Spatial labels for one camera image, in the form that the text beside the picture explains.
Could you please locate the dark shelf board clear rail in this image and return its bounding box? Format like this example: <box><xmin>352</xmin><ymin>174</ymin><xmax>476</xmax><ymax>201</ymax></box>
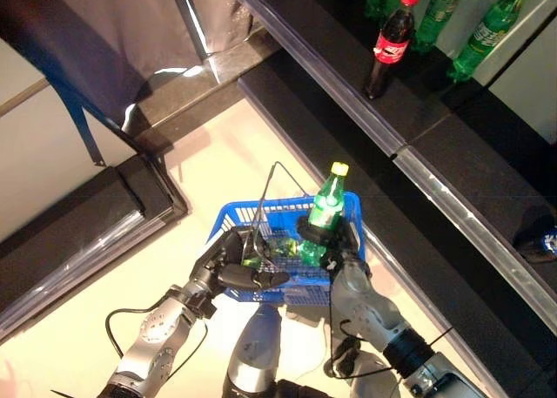
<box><xmin>393</xmin><ymin>79</ymin><xmax>557</xmax><ymax>303</ymax></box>
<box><xmin>224</xmin><ymin>0</ymin><xmax>456</xmax><ymax>158</ymax></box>

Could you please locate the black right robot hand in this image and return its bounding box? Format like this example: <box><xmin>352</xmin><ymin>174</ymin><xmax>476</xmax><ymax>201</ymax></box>
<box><xmin>295</xmin><ymin>214</ymin><xmax>373</xmax><ymax>281</ymax></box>

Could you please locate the black display stand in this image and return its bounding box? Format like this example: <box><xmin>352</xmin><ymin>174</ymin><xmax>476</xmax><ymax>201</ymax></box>
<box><xmin>0</xmin><ymin>153</ymin><xmax>189</xmax><ymax>342</ymax></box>

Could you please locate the Coca-Cola bottle red cap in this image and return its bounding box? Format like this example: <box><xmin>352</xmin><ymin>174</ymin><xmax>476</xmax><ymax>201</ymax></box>
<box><xmin>362</xmin><ymin>0</ymin><xmax>424</xmax><ymax>101</ymax></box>

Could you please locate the Pepsi bottle with paper collar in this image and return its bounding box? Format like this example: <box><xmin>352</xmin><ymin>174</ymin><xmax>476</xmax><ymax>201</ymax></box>
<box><xmin>512</xmin><ymin>205</ymin><xmax>557</xmax><ymax>265</ymax></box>

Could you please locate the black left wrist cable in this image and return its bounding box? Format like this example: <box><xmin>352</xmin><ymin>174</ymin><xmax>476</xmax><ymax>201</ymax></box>
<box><xmin>105</xmin><ymin>300</ymin><xmax>210</xmax><ymax>373</ymax></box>

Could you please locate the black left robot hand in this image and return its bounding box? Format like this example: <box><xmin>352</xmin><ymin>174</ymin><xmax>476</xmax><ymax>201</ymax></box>
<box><xmin>191</xmin><ymin>226</ymin><xmax>292</xmax><ymax>301</ymax></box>

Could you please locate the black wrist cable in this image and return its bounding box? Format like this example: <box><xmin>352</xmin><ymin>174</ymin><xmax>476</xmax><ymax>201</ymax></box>
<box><xmin>105</xmin><ymin>300</ymin><xmax>210</xmax><ymax>373</ymax></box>
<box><xmin>325</xmin><ymin>262</ymin><xmax>365</xmax><ymax>380</ymax></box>

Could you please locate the blue plastic shopping basket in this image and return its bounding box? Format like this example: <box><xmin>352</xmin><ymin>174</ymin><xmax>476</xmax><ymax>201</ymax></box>
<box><xmin>207</xmin><ymin>161</ymin><xmax>368</xmax><ymax>307</ymax></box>

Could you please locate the black shelf base plinth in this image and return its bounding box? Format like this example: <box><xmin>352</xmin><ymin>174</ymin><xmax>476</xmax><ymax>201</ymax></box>
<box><xmin>237</xmin><ymin>49</ymin><xmax>406</xmax><ymax>246</ymax></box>
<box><xmin>360</xmin><ymin>153</ymin><xmax>557</xmax><ymax>398</ymax></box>

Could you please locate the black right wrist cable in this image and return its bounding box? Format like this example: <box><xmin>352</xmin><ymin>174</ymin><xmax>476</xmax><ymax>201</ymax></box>
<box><xmin>325</xmin><ymin>262</ymin><xmax>365</xmax><ymax>380</ymax></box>

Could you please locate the reflective metal side panel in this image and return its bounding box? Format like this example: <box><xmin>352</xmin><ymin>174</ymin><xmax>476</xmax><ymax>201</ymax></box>
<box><xmin>0</xmin><ymin>0</ymin><xmax>279</xmax><ymax>155</ymax></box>

